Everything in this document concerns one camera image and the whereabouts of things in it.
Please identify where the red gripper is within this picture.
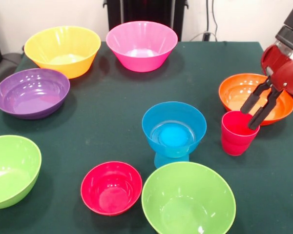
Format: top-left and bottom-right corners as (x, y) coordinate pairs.
(240, 44), (293, 131)

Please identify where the red plastic cup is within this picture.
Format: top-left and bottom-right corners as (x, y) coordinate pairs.
(221, 111), (261, 156)

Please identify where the small blue plastic bowl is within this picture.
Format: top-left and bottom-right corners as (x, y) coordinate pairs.
(141, 101), (208, 158)

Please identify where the blue plastic cup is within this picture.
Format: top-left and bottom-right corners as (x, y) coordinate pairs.
(154, 153), (190, 169)

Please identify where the light green plastic bowl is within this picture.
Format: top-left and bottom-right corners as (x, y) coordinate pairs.
(141, 161), (237, 234)
(0, 135), (42, 210)

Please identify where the small red plastic bowl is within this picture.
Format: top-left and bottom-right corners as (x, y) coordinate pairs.
(80, 161), (143, 216)

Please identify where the shallow orange plastic bowl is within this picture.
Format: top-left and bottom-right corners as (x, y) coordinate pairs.
(218, 73), (293, 126)

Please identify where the large pink plastic bowl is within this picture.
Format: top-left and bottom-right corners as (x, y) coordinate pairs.
(105, 20), (178, 73)

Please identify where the dark green table cloth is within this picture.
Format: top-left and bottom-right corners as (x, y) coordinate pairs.
(0, 40), (293, 234)

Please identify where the large yellow-orange plastic bowl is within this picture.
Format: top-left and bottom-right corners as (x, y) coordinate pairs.
(23, 25), (102, 79)

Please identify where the shallow purple plastic bowl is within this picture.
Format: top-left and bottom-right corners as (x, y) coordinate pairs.
(0, 68), (71, 120)

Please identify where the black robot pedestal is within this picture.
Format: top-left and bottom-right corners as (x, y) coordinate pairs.
(106, 0), (186, 41)

